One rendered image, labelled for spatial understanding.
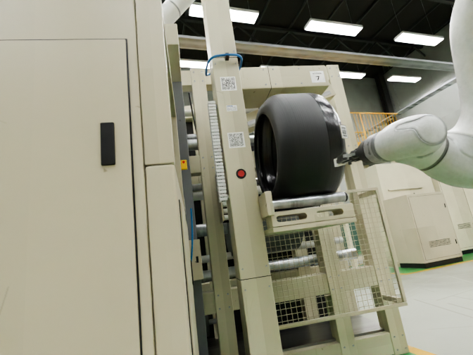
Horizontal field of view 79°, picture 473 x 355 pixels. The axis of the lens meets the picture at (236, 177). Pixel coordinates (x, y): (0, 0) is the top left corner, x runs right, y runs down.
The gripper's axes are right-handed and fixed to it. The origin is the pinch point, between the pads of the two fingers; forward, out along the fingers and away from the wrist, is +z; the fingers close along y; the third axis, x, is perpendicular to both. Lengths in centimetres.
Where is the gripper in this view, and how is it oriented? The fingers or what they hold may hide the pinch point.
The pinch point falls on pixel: (340, 161)
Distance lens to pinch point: 112.1
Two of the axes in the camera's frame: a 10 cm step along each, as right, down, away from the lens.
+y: -9.8, 0.9, -1.7
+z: -1.6, 1.2, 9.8
